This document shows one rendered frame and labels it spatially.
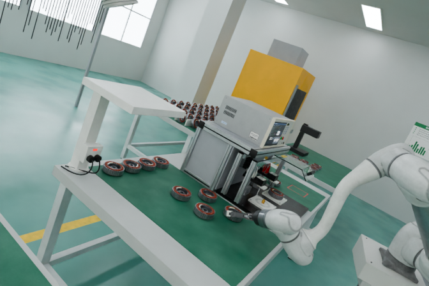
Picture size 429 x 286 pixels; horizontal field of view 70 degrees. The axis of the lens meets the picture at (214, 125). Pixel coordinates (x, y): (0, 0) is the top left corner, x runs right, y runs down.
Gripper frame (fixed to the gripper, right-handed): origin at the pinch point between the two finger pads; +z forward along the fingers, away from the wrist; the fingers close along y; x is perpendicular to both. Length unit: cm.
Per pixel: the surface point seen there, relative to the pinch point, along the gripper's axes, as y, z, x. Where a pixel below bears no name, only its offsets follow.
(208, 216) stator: -19.3, -0.7, -2.8
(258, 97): 237, 283, 207
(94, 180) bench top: -73, 21, 7
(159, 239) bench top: -50, -14, -13
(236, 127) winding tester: 7, 20, 54
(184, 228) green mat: -35.3, -6.7, -8.7
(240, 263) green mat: -15.7, -25.3, -19.5
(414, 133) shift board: 529, 151, 190
